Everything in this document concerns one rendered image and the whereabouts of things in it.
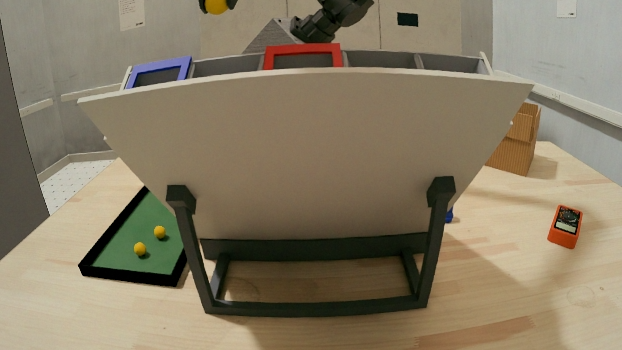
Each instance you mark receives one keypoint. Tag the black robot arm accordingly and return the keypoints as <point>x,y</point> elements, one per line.
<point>318,28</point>

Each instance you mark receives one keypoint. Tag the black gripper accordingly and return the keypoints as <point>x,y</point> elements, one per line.
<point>230,3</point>

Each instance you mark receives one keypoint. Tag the yellow marble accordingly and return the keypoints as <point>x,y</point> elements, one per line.
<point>215,7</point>
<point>159,232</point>
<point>140,249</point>

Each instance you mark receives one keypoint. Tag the green tray with black rim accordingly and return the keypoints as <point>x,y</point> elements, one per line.
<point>135,224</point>

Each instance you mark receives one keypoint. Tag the white curved cover panel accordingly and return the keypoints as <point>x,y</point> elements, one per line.
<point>310,162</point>

